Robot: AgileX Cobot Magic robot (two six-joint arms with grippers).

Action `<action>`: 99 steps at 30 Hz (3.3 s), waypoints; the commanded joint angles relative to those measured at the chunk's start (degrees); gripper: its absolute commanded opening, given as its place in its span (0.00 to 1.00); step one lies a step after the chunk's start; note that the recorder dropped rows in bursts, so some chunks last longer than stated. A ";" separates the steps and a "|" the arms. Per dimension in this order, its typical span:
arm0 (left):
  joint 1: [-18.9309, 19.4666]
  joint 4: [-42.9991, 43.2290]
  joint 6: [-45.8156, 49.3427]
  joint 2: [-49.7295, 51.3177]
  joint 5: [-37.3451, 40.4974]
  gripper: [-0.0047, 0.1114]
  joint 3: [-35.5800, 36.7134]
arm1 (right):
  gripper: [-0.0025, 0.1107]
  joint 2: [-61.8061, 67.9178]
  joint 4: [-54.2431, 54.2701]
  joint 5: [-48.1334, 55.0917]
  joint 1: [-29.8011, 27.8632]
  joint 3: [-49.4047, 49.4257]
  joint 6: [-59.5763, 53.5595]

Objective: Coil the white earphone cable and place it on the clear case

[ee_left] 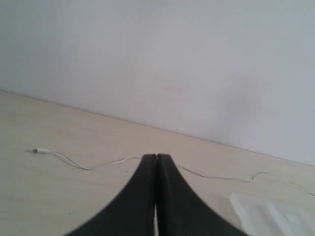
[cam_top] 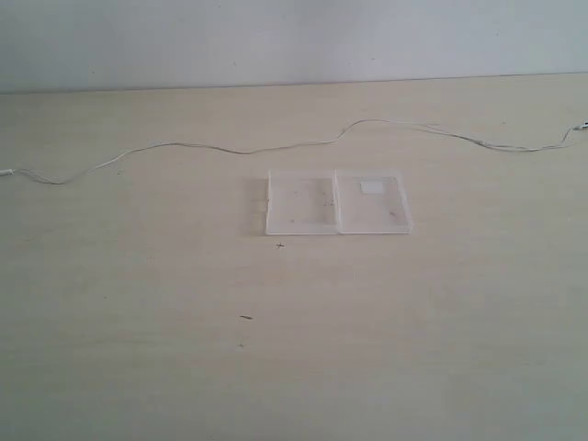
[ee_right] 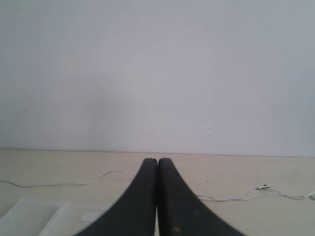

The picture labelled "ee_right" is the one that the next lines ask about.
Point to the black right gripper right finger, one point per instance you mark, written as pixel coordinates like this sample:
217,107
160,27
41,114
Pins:
179,210

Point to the clear plastic hinged case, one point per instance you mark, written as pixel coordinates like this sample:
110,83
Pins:
39,217

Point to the white wired earphones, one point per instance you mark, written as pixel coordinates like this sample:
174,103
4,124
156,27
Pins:
247,197

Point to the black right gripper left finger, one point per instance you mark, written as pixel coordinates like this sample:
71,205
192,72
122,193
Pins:
134,213

